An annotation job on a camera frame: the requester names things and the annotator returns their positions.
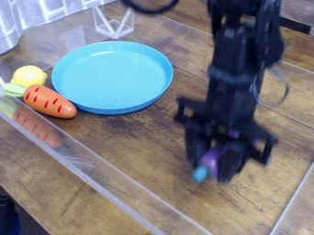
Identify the yellow toy lemon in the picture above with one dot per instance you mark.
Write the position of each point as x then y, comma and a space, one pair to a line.
29, 75

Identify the clear acrylic front wall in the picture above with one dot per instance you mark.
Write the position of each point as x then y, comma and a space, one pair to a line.
157, 215

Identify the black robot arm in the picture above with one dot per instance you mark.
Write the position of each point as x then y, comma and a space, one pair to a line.
248, 43

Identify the grey patterned curtain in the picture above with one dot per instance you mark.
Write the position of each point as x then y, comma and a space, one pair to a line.
23, 14

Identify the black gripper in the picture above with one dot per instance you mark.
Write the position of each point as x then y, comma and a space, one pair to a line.
226, 111

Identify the purple toy eggplant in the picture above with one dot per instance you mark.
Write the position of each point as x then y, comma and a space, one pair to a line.
208, 167

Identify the orange toy carrot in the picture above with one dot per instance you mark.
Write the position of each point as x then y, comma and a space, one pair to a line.
42, 99

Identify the blue round tray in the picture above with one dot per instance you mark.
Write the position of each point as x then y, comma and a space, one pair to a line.
113, 77

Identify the clear acrylic stand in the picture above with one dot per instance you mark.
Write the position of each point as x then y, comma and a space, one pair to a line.
114, 29

